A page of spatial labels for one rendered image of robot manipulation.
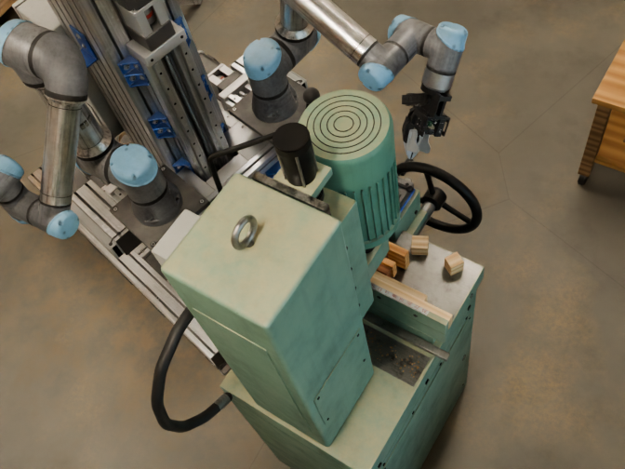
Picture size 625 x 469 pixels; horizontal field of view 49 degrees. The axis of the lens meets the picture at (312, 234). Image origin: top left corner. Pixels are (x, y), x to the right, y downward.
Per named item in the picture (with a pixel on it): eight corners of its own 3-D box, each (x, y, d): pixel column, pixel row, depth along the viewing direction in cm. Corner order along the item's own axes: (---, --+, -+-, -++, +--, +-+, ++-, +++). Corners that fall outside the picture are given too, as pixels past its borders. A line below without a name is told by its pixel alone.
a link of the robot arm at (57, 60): (108, 44, 159) (86, 236, 177) (73, 32, 163) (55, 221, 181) (70, 44, 149) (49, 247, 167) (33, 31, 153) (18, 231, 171)
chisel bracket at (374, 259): (391, 252, 168) (388, 234, 161) (361, 298, 163) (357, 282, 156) (364, 240, 171) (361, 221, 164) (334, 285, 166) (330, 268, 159)
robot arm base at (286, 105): (243, 108, 223) (235, 87, 214) (276, 80, 227) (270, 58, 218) (274, 130, 216) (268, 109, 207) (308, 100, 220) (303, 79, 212)
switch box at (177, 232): (233, 264, 134) (210, 221, 120) (203, 305, 130) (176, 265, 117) (208, 251, 136) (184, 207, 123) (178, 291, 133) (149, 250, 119)
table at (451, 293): (500, 249, 180) (502, 237, 175) (446, 345, 169) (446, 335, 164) (308, 166, 204) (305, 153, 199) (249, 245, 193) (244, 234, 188)
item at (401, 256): (409, 263, 175) (408, 250, 169) (405, 270, 175) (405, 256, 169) (332, 228, 184) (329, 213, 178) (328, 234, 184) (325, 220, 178)
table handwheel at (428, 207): (464, 237, 208) (501, 199, 181) (432, 290, 201) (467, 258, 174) (383, 185, 211) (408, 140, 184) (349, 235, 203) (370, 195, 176)
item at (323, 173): (337, 190, 123) (324, 129, 109) (312, 224, 120) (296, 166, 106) (299, 174, 126) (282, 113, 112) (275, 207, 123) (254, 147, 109)
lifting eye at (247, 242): (263, 231, 113) (255, 209, 107) (242, 260, 111) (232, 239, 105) (256, 227, 113) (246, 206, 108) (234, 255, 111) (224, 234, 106)
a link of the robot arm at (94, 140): (117, 194, 199) (22, 55, 153) (80, 177, 205) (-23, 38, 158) (142, 163, 204) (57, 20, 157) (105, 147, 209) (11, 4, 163)
